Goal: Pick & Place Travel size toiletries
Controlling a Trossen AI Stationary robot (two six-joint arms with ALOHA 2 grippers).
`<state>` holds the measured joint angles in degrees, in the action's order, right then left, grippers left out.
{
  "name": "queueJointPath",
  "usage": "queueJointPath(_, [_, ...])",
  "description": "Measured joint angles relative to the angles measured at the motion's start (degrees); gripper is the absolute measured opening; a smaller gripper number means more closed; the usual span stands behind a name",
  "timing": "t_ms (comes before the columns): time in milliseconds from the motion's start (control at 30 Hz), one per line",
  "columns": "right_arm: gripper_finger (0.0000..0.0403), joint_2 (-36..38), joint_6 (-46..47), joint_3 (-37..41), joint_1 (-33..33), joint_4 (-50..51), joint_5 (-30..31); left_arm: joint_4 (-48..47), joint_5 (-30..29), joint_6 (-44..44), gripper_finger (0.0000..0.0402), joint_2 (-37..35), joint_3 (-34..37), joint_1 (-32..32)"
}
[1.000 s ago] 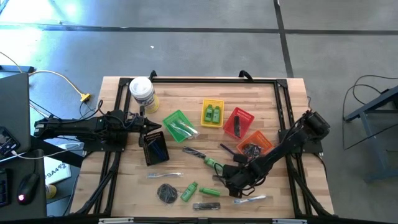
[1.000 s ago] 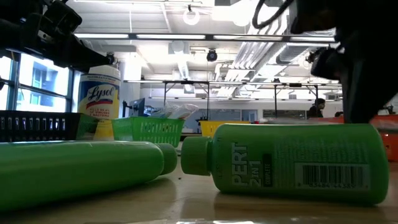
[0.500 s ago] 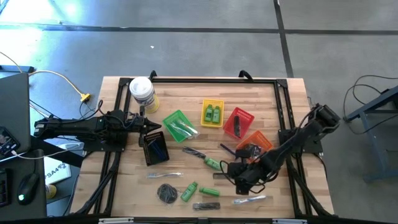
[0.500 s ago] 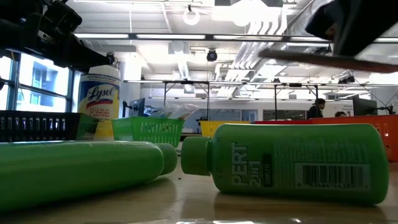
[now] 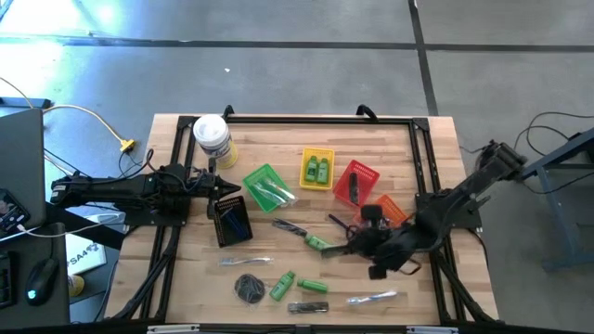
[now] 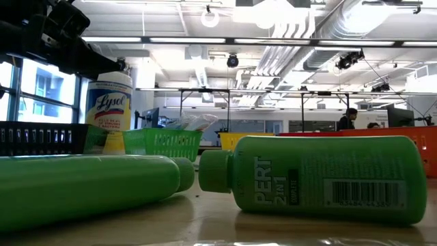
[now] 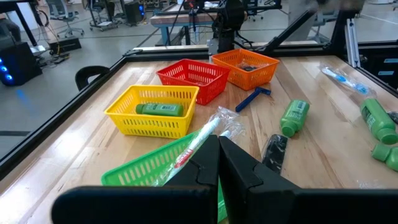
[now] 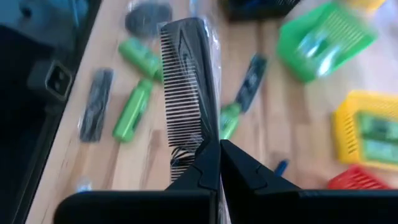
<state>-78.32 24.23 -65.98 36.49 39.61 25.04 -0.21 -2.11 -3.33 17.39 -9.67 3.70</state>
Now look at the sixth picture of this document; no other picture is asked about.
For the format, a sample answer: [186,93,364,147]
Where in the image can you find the overhead light bar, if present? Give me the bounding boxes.
[81,36,437,48]

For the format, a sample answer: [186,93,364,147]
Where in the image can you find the green Pert shampoo bottle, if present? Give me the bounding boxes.
[0,154,196,233]
[198,135,428,226]

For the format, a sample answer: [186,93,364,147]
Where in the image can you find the yellow plastic basket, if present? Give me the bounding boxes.
[218,132,276,152]

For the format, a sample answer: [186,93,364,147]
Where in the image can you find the red white toothbrush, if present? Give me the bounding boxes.
[191,113,219,133]

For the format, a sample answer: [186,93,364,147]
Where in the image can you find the green plastic basket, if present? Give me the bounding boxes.
[122,128,204,163]

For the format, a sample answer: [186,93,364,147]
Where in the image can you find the blue white wrapped toothbrush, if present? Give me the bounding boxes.
[169,112,204,132]

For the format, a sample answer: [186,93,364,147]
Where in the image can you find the black computer monitor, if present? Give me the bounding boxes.
[386,107,416,128]
[141,107,160,129]

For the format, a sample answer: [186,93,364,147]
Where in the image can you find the orange plastic basket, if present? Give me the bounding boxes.
[341,125,437,178]

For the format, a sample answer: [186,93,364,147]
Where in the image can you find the large window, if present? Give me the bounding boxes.
[0,57,83,124]

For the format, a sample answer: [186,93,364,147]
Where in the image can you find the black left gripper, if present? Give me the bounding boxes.
[20,0,124,80]

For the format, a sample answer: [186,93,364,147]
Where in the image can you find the black plastic basket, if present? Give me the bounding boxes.
[0,121,110,157]

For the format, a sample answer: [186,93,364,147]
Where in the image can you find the Lysol wipes canister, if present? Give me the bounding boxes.
[85,70,133,155]

